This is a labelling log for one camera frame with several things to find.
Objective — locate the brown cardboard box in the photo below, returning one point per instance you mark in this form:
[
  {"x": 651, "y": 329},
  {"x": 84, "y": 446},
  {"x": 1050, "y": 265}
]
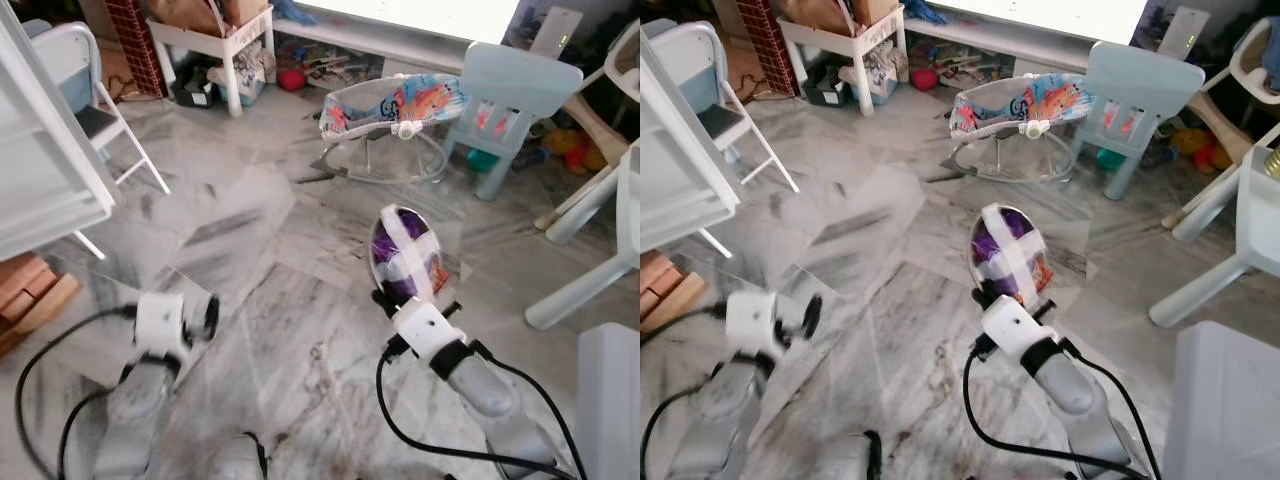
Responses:
[
  {"x": 875, "y": 10},
  {"x": 245, "y": 10}
]

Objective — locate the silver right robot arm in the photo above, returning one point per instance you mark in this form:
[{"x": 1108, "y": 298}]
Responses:
[
  {"x": 485, "y": 390},
  {"x": 1065, "y": 385}
]

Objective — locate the colourful baby bouncer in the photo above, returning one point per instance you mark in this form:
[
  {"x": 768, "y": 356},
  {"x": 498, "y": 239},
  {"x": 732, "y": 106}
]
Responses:
[
  {"x": 400, "y": 100},
  {"x": 1030, "y": 100}
]

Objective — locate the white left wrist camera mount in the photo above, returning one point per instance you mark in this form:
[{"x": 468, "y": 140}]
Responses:
[
  {"x": 752, "y": 325},
  {"x": 160, "y": 325}
]

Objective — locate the red brick patterned pillar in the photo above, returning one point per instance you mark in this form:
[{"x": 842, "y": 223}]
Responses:
[
  {"x": 135, "y": 50},
  {"x": 768, "y": 50}
]

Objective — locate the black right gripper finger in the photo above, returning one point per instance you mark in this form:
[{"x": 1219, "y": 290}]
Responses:
[
  {"x": 450, "y": 309},
  {"x": 382, "y": 299},
  {"x": 983, "y": 298},
  {"x": 1046, "y": 311}
]

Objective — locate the blue cloth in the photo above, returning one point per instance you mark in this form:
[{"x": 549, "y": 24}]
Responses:
[
  {"x": 925, "y": 12},
  {"x": 290, "y": 10}
]

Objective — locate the white highchair wooden legs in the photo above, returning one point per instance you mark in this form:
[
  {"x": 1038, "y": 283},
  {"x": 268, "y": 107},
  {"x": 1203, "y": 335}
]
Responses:
[
  {"x": 620, "y": 60},
  {"x": 1250, "y": 60}
]

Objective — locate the white router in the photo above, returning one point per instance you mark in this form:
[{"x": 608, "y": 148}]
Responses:
[
  {"x": 555, "y": 30},
  {"x": 1185, "y": 30}
]

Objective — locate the light blue kids chair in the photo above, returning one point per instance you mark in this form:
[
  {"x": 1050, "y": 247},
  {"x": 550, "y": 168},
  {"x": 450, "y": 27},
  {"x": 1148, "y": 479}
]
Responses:
[
  {"x": 520, "y": 75},
  {"x": 1145, "y": 75}
]

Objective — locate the white plastic kids table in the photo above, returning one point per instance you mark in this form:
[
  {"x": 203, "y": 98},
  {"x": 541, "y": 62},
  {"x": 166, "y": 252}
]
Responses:
[
  {"x": 590, "y": 280},
  {"x": 1260, "y": 220}
]

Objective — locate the brown paper bag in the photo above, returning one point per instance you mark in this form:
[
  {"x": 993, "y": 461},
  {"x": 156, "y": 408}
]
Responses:
[
  {"x": 185, "y": 12},
  {"x": 815, "y": 12}
]

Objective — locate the white side table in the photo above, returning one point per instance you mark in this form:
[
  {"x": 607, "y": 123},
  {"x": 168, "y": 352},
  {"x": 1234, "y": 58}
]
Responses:
[
  {"x": 840, "y": 40},
  {"x": 210, "y": 40}
]

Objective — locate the grey plastic box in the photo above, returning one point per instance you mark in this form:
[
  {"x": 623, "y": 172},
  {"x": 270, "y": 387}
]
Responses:
[
  {"x": 1225, "y": 400},
  {"x": 610, "y": 400}
]

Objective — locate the purple package clear taped wrap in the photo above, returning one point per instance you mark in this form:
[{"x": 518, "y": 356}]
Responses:
[
  {"x": 1005, "y": 250},
  {"x": 405, "y": 250}
]

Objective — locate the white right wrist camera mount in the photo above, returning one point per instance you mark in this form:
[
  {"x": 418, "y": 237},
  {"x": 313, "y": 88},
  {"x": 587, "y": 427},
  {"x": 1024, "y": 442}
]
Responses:
[
  {"x": 1015, "y": 330},
  {"x": 425, "y": 330}
]

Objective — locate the red ball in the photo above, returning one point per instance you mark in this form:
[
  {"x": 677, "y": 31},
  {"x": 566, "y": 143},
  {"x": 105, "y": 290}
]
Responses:
[
  {"x": 291, "y": 80},
  {"x": 923, "y": 80}
]

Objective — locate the yellow item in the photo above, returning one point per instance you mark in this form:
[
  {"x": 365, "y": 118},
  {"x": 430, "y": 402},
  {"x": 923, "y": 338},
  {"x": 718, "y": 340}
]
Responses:
[{"x": 1272, "y": 162}]

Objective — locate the teal toy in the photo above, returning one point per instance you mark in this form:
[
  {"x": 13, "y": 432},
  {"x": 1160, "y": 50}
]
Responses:
[
  {"x": 1112, "y": 160},
  {"x": 482, "y": 160}
]

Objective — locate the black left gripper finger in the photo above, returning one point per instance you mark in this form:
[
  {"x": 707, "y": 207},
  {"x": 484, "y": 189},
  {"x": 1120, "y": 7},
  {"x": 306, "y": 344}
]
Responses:
[
  {"x": 813, "y": 316},
  {"x": 212, "y": 316}
]

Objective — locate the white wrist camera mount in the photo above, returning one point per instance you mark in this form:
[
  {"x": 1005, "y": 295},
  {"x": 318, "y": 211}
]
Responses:
[
  {"x": 752, "y": 325},
  {"x": 1015, "y": 330},
  {"x": 425, "y": 330},
  {"x": 160, "y": 325}
]

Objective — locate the black storage box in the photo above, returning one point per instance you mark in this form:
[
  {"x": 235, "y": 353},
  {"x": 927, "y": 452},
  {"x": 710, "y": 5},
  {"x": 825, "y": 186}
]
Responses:
[
  {"x": 195, "y": 90},
  {"x": 825, "y": 90}
]

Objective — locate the orange yellow toys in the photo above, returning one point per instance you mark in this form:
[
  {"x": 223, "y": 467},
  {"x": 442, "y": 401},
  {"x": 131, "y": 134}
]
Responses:
[
  {"x": 1195, "y": 145},
  {"x": 570, "y": 150}
]

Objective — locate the white folding chair blue seat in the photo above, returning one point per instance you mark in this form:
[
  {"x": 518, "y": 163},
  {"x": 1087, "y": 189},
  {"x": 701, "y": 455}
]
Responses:
[
  {"x": 700, "y": 50},
  {"x": 60, "y": 55}
]

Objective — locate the white printed bag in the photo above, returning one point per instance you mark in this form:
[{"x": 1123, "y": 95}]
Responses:
[
  {"x": 250, "y": 70},
  {"x": 880, "y": 70}
]

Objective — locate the grey robot left leg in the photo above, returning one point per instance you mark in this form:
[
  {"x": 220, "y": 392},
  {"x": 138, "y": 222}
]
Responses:
[
  {"x": 235, "y": 462},
  {"x": 845, "y": 462}
]

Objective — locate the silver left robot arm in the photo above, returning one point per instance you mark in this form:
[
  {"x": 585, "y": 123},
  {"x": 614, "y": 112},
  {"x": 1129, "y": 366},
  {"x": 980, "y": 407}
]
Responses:
[
  {"x": 135, "y": 420},
  {"x": 715, "y": 420}
]

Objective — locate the white low shelf unit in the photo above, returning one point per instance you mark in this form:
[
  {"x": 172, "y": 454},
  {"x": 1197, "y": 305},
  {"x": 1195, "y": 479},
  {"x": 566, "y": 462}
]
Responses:
[
  {"x": 1030, "y": 45},
  {"x": 400, "y": 47}
]

